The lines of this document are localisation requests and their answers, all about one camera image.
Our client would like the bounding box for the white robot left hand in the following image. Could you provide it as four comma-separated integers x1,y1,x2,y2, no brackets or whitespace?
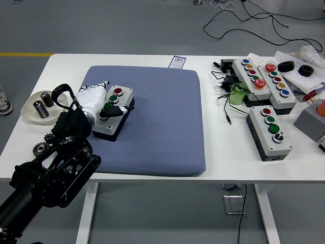
75,80,135,119

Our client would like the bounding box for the grey three-button control box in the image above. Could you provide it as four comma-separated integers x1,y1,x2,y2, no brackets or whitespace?
91,85,136,142

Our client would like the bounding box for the five-button box red mushroom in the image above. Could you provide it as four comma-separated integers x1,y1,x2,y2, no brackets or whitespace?
256,63,298,116
232,58,274,108

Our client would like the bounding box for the grey four-button selector box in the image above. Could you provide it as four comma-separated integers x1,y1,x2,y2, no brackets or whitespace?
245,105,293,162

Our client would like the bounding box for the dark cylindrical battery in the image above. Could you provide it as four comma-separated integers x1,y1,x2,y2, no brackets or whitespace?
33,100,50,119
40,91,54,108

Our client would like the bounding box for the white shallow dish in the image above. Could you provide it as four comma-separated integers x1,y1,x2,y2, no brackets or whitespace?
20,90,69,126

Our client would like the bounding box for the blue-grey padded mat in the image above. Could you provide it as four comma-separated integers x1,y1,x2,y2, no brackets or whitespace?
77,65,207,177

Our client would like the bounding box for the grey white shoe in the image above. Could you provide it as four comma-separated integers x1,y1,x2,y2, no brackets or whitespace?
0,85,14,116

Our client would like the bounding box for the purple label sticker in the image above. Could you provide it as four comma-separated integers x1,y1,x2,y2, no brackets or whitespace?
169,56,187,69

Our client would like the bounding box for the white table leg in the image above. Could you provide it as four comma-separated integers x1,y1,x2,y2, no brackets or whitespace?
253,183,281,244
75,181,100,244

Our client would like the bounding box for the black electronic device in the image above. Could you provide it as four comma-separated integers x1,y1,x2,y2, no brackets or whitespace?
212,58,236,75

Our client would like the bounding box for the black power adapter plug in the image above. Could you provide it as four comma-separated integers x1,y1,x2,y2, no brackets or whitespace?
215,75,238,92

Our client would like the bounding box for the metal floor socket plate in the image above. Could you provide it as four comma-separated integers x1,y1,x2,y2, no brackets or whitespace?
222,195,247,215

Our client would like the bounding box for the white foam board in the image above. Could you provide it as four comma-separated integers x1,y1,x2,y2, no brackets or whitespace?
273,50,325,95

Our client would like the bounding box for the grey block box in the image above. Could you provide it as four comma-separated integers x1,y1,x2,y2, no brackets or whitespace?
292,99,325,143

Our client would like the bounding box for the red knob tool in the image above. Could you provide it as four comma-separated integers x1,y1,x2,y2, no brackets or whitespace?
303,89,318,103

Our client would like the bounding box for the clear bubble wrap bag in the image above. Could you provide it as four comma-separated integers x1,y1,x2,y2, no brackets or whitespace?
299,45,325,68

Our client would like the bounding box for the orange cylinder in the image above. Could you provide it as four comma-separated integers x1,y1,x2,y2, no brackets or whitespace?
315,99,325,116

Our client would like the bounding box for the black adapter cord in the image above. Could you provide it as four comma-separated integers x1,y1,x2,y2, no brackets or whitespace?
211,70,252,126

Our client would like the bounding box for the white floor cable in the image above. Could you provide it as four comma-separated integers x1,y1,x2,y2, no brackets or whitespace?
210,0,238,12

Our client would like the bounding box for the black cable under table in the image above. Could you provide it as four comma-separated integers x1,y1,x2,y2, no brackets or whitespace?
236,183,248,244

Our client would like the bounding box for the black foam ring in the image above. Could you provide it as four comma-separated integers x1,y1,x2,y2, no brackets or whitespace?
297,65,316,77
277,60,296,73

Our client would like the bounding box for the long black floor cable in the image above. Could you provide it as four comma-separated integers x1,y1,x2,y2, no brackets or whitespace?
203,0,325,53

